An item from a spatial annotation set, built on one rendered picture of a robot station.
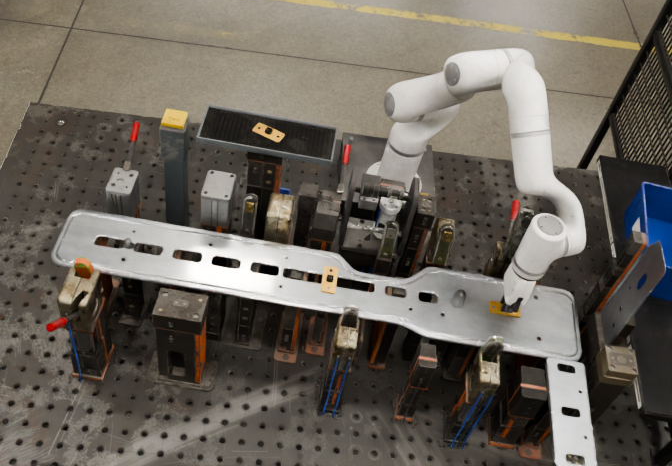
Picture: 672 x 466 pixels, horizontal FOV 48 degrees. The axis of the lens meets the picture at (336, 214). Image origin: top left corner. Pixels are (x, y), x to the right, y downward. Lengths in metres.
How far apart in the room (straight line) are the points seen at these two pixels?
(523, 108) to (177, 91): 2.51
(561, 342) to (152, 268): 1.06
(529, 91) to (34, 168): 1.63
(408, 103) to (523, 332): 0.71
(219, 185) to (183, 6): 2.66
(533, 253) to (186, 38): 2.91
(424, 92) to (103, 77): 2.29
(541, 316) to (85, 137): 1.63
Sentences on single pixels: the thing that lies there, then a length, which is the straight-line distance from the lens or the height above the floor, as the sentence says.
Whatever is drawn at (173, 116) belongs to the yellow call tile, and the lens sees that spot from 2.14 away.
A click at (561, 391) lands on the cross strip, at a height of 1.00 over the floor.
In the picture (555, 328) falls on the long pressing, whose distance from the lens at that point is 2.09.
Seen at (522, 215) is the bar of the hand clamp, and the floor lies 1.21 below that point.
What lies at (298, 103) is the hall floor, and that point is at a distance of 3.98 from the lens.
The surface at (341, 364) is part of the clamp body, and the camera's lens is 1.91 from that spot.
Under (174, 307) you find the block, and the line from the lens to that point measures 1.89.
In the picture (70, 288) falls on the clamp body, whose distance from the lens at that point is 1.91.
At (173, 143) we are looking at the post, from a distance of 2.16.
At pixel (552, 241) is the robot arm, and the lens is 1.79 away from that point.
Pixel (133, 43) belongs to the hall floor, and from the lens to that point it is 4.31.
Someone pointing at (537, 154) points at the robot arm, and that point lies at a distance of 1.79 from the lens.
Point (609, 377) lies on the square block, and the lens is 2.03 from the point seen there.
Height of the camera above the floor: 2.60
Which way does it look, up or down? 48 degrees down
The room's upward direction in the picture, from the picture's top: 12 degrees clockwise
